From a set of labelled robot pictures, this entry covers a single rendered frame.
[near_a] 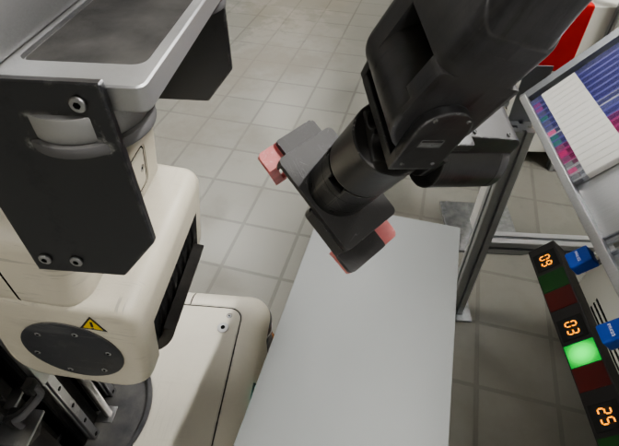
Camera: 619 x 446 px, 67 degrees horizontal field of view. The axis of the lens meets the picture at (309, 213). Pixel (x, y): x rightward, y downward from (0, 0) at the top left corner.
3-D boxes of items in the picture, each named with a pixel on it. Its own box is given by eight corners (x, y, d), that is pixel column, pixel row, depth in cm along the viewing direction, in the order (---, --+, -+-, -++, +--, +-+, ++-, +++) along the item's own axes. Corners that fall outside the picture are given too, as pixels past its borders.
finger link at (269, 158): (291, 150, 53) (316, 111, 44) (330, 200, 52) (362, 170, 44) (243, 181, 50) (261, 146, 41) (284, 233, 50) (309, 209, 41)
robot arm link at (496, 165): (390, 0, 28) (430, 112, 25) (540, 18, 32) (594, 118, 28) (331, 123, 38) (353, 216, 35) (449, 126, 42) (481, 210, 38)
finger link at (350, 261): (329, 198, 52) (361, 169, 44) (367, 249, 52) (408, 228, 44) (283, 232, 50) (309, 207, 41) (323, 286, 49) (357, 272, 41)
